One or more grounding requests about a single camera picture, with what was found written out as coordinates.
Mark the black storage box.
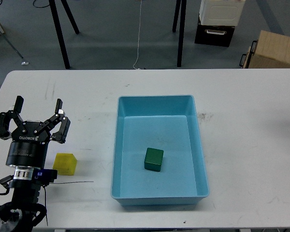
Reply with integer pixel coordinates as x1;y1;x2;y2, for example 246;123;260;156
194;19;235;47

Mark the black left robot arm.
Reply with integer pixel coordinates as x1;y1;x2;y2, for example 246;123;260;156
0;96;71;232

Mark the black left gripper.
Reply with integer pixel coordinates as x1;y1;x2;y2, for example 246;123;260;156
0;96;71;169

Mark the green cube block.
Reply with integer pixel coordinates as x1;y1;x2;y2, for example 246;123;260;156
144;147;164;172

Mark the black stand leg right rear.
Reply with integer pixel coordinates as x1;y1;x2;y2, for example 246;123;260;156
172;0;181;32

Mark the thin black zip tie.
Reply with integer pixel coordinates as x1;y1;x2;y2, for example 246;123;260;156
52;181;95;184

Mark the black stand leg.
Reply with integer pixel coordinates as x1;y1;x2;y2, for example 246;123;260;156
61;0;80;34
176;0;187;67
49;0;70;69
172;0;181;32

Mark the yellow cube block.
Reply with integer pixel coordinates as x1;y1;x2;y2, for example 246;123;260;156
53;153;77;175

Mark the light blue plastic bin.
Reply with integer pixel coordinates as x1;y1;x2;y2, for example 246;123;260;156
111;95;210;205

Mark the black stand leg left rear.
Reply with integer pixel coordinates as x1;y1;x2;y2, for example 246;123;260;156
61;0;80;34

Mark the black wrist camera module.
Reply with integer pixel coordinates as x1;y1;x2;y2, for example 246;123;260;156
32;169;58;186

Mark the white hanging cable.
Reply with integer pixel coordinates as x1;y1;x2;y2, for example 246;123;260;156
132;0;147;71

